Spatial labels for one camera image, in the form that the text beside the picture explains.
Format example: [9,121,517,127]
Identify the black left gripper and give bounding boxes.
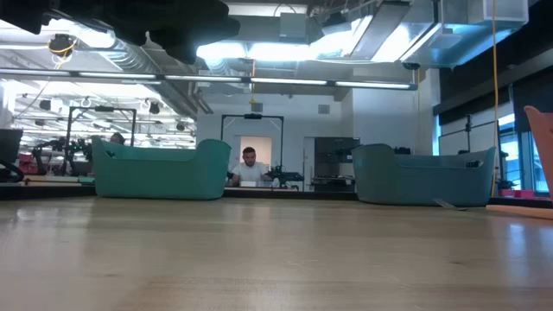
[146,0,242,66]

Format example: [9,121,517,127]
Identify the grey ceiling box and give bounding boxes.
[278,11,309,40]

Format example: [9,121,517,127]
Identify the ceiling light strip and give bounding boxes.
[0,67,419,91]

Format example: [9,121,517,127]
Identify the teal plastic bin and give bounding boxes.
[90,135,232,201]

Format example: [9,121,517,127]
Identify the dark shelving cabinet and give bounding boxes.
[313,136,361,193]

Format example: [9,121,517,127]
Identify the red storage boxes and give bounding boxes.
[17,153,39,175]

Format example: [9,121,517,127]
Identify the black chair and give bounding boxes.
[0,128,25,183]

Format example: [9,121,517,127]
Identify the blue-grey plastic bin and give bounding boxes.
[350,143,497,207]

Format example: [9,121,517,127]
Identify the black pole stand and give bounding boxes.
[461,113,474,153]

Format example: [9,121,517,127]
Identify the clear plastic box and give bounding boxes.
[482,0,530,23]

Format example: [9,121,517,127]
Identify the pink box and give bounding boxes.
[498,187,537,200]

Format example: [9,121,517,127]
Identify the orange plastic bin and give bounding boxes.
[524,105,553,198]

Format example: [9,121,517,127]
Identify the silver ventilation duct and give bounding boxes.
[101,36,215,116]

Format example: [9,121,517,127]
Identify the black gantry frame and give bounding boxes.
[220,113,285,191]
[63,105,138,176]

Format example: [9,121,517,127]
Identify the ceiling cord reel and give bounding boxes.
[47,33,79,60]

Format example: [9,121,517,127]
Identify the orange-handled fork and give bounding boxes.
[433,197,553,220]

